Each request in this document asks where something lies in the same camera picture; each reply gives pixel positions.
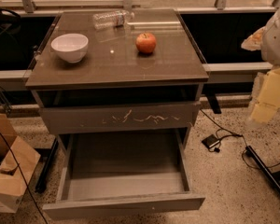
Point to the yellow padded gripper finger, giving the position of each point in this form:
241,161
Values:
259,115

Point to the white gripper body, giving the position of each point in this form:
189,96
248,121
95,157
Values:
277,41

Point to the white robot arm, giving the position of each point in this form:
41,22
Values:
267,40

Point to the grey drawer cabinet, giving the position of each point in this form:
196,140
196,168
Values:
114,72

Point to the scratched grey top drawer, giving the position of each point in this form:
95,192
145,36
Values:
114,118

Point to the black metal floor bar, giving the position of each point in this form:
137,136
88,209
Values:
273,178

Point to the black power adapter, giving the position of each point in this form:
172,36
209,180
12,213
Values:
210,141

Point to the red apple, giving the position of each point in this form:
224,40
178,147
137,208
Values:
146,43

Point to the clear plastic water bottle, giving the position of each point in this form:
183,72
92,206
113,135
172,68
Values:
111,19

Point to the white ceramic bowl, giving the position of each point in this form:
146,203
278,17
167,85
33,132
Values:
70,47

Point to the black bar beside box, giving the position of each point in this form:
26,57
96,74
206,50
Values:
47,157

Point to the brown cardboard box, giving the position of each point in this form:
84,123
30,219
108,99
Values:
18,161

